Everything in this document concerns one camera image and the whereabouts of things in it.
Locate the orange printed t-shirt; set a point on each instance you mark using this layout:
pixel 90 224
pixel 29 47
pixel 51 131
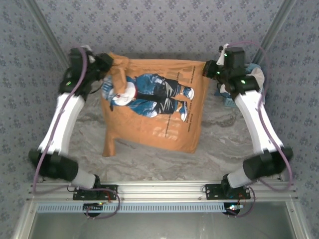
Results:
pixel 159 134

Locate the crumpled white t-shirt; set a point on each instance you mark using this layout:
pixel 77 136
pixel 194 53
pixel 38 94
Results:
pixel 259 76

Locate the light blue plastic basket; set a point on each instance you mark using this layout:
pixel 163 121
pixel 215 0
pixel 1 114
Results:
pixel 228 102

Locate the small black circuit board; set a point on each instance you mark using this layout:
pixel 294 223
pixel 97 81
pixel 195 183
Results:
pixel 93 207
pixel 233 208

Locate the grey metal panel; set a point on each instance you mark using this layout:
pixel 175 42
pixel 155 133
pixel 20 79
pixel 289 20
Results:
pixel 159 226

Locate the aluminium frame post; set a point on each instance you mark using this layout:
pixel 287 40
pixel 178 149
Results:
pixel 274 31
pixel 51 37

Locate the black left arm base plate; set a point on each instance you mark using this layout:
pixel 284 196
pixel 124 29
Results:
pixel 79 195

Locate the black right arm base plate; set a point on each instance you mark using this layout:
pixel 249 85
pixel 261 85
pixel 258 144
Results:
pixel 211 191

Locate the aluminium mounting rail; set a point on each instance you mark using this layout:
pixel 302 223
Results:
pixel 159 190

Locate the short aluminium frame leg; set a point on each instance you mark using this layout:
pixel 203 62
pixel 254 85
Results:
pixel 23 221
pixel 296 221

